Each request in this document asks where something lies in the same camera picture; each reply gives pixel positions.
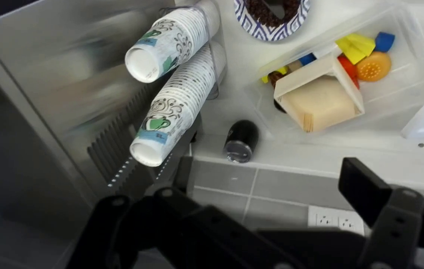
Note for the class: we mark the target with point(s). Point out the red toy block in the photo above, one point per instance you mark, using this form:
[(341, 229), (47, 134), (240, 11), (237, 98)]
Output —
[(349, 69)]

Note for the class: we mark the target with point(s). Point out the orange round toy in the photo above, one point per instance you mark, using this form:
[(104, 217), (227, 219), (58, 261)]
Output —
[(373, 66)]

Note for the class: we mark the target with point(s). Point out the small yellow toy block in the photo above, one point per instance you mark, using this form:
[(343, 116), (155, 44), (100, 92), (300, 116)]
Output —
[(271, 75)]

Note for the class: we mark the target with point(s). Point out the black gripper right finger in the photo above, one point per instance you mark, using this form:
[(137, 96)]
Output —
[(395, 219)]

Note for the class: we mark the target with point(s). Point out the large yellow toy block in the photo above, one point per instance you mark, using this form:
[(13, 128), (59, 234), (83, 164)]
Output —
[(355, 47)]

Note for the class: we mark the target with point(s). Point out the white double wall outlet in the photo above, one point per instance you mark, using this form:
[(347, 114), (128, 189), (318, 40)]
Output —
[(336, 220)]

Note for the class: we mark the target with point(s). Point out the patterned paper bowl with grounds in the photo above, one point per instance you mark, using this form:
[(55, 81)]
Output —
[(271, 23)]

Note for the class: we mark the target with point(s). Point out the black drip tray grille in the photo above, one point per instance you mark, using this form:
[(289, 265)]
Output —
[(116, 150)]

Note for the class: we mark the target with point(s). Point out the medium patterned paper cup stack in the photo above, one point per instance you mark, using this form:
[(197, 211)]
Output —
[(168, 43)]

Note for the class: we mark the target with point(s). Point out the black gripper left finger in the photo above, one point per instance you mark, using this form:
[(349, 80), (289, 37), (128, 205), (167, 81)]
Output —
[(171, 229)]

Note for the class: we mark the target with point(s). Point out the clear plastic bin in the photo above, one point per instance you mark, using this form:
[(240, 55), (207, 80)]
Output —
[(400, 102)]

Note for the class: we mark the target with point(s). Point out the small blue toy block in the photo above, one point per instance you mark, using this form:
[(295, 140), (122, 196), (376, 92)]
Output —
[(307, 59)]

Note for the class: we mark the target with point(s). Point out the tall patterned paper cup stack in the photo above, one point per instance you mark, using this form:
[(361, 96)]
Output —
[(176, 107)]

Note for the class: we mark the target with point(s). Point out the black round jar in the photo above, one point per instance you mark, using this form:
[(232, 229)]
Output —
[(241, 140)]

